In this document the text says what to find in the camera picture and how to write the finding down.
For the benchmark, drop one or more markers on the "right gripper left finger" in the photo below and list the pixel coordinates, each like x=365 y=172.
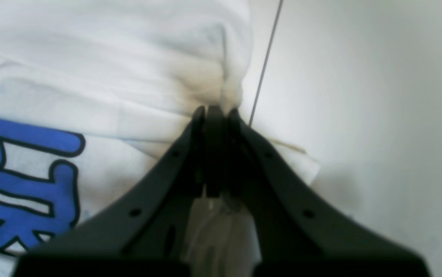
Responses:
x=142 y=233

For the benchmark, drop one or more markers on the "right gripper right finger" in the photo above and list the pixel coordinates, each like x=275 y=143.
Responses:
x=299 y=233

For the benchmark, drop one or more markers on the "white printed T-shirt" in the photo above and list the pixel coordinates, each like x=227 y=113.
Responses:
x=92 y=94

